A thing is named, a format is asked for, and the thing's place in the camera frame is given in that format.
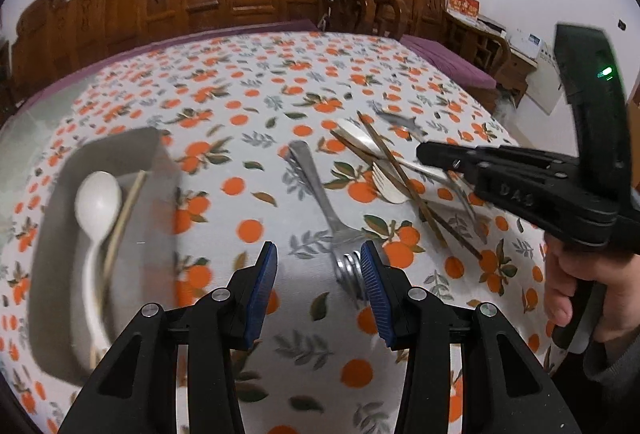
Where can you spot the stainless steel tray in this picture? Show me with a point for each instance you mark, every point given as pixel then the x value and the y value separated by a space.
pixel 150 224

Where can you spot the white blue box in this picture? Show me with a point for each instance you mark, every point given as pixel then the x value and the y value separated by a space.
pixel 527 44

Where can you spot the dark brown chopstick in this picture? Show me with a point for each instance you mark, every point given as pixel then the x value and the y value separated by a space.
pixel 360 153
pixel 400 174

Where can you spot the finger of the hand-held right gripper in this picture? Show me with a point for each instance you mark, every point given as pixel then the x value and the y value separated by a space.
pixel 540 201
pixel 500 157

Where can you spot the carved wooden armchair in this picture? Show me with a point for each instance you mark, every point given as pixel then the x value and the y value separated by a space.
pixel 360 9

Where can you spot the light wooden chopstick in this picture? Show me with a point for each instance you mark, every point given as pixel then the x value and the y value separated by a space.
pixel 125 214

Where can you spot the person's right hand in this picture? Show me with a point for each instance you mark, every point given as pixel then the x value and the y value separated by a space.
pixel 560 294

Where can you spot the person's right forearm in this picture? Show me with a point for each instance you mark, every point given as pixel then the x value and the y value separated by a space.
pixel 615 364

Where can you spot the white plastic spoon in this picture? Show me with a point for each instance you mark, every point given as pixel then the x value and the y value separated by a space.
pixel 97 199
pixel 357 132

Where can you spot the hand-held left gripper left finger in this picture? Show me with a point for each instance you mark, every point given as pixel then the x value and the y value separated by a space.
pixel 265 284

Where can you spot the wooden side cabinet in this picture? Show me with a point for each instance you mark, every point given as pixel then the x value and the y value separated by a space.
pixel 495 59

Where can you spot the red calendar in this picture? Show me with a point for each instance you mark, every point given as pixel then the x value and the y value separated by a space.
pixel 463 4

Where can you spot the small metal smiley spoon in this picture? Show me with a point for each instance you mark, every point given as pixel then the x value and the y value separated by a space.
pixel 400 120

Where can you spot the metal fork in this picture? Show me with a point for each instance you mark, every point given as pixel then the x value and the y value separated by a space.
pixel 325 209

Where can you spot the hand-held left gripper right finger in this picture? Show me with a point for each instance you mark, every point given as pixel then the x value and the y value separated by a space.
pixel 375 294

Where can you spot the white plastic fork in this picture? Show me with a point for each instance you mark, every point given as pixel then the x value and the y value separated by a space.
pixel 392 189

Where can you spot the orange print tablecloth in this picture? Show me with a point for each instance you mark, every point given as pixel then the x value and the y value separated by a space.
pixel 280 79

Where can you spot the white leaning board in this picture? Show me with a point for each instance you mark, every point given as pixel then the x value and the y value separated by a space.
pixel 547 84

